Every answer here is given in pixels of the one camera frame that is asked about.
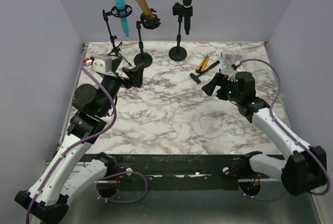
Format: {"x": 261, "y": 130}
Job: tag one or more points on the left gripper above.
{"x": 135, "y": 75}

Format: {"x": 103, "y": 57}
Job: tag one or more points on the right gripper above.
{"x": 219, "y": 79}

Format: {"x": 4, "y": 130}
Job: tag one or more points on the black round-base mic stand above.
{"x": 178, "y": 53}

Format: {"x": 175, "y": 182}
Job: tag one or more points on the black microphone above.
{"x": 188, "y": 12}

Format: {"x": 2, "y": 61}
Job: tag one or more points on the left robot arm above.
{"x": 49, "y": 198}

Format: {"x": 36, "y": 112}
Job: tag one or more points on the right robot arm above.
{"x": 303, "y": 167}

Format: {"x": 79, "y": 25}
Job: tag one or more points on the blue microphone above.
{"x": 121, "y": 5}

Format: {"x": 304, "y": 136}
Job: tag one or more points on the yellow utility knife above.
{"x": 203, "y": 64}

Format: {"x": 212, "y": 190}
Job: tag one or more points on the clear plastic screw box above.
{"x": 228, "y": 58}

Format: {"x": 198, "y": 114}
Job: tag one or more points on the black T-handle tool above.
{"x": 196, "y": 77}

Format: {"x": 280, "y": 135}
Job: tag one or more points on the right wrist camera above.
{"x": 231, "y": 72}

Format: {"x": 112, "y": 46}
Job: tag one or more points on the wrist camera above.
{"x": 106, "y": 65}
{"x": 231, "y": 72}

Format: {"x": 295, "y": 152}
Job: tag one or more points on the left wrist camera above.
{"x": 106, "y": 65}

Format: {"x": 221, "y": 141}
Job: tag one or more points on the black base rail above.
{"x": 180, "y": 172}

